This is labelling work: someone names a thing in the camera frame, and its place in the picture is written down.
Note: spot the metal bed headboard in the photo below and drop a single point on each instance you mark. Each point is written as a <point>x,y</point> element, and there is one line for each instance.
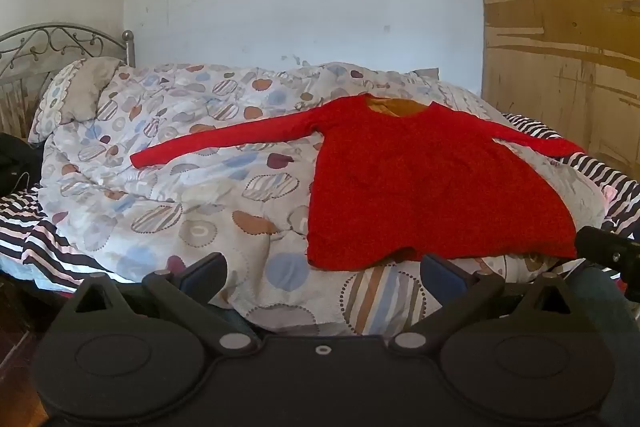
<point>50,37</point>

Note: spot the person's trouser leg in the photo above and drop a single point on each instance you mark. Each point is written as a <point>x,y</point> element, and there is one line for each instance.
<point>600,302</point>

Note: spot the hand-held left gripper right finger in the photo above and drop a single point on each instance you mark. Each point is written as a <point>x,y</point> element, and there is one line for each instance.
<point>441,273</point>

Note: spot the striped bed sheet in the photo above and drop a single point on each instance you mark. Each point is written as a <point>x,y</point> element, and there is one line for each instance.
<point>45,247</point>

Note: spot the patterned pillow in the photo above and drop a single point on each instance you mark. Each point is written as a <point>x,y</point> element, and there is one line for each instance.
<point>75,92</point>

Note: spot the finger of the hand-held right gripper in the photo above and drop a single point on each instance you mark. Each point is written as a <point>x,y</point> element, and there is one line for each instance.
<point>602,247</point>

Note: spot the dotted patterned duvet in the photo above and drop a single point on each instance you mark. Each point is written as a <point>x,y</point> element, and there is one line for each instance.
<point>200,187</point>

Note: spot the grey pillow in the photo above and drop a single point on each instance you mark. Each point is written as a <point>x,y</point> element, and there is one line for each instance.
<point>425,74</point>

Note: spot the dark cloth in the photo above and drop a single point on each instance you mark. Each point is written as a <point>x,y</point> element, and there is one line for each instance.
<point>15,157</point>

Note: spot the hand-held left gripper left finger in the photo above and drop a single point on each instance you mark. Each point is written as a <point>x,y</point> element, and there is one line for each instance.
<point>204,274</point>

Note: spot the red knitted sweater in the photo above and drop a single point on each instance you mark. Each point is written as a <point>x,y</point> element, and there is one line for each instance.
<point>430,187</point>

